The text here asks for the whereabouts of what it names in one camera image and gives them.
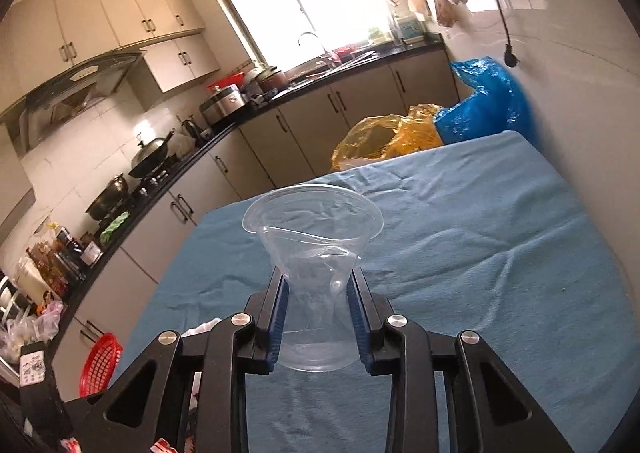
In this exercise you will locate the lower kitchen cabinets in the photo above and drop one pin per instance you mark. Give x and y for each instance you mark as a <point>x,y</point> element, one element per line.
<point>288,142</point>

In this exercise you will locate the silver rice cooker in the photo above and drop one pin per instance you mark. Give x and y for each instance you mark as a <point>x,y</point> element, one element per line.
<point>224,98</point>

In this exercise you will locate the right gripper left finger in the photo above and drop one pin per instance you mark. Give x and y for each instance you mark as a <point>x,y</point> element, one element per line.
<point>182,388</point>

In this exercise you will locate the green cloth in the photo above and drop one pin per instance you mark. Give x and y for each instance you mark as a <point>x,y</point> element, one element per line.
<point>108,233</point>

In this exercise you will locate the dark cooking pot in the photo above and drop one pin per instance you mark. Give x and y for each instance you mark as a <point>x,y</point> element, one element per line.
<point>270,79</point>

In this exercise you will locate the range hood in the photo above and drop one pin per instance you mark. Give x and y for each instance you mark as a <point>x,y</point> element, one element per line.
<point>51,105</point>

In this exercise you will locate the black frying pan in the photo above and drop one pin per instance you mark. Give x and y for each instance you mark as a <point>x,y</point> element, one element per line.
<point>114,193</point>

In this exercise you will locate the red plastic basket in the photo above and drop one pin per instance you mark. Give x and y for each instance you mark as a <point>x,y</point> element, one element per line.
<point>100,365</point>

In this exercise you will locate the white electric kettle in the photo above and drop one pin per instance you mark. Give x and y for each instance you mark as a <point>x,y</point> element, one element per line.
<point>28,279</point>

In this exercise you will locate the upper kitchen cabinets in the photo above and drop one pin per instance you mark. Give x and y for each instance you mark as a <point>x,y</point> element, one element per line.
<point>41,39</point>

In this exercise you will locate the sauce bottles group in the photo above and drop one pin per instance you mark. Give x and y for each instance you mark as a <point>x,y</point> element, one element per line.
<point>63,261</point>

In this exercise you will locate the kitchen cabinets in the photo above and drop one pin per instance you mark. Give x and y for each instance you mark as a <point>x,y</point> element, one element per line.
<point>41,39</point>
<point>288,142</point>

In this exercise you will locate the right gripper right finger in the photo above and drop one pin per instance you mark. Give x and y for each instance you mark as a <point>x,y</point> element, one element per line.
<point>487,408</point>

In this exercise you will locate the yellow plastic bag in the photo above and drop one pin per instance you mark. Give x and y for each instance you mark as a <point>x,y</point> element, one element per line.
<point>380,138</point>

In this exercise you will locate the clear plastic cup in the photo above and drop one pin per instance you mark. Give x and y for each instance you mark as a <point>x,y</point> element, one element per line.
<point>315,234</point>

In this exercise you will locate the blue plastic bag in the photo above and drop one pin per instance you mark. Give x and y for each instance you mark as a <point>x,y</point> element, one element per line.
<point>497,103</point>

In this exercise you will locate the white plastic bag on counter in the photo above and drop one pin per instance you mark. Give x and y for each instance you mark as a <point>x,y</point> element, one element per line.
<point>30,329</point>

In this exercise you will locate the black wok with lid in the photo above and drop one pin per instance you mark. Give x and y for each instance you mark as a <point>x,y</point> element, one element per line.
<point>150,156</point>

